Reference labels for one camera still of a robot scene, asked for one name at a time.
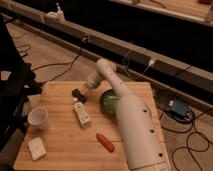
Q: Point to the white sponge block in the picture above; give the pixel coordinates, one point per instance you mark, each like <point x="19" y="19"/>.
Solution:
<point x="36" y="148"/>

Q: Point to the long metal rail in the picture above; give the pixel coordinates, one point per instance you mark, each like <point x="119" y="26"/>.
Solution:
<point x="175" y="54"/>

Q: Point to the white robot end tip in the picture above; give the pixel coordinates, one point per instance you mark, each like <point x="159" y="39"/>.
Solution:
<point x="85" y="88"/>

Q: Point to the white paper cup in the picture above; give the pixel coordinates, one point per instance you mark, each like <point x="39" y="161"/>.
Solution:
<point x="38" y="118"/>

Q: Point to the white tube with cap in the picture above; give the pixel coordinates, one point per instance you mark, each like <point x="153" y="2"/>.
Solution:
<point x="81" y="113"/>

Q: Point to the green bowl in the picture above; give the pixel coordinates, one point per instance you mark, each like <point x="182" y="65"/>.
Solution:
<point x="108" y="103"/>

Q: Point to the black equipment stand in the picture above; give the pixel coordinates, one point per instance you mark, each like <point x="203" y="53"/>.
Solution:
<point x="13" y="91"/>

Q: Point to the black eraser block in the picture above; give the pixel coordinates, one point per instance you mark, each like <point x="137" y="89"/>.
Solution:
<point x="77" y="94"/>

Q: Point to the blue power box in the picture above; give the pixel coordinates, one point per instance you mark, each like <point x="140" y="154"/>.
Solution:
<point x="178" y="108"/>

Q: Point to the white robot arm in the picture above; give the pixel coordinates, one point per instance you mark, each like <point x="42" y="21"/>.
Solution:
<point x="141" y="143"/>

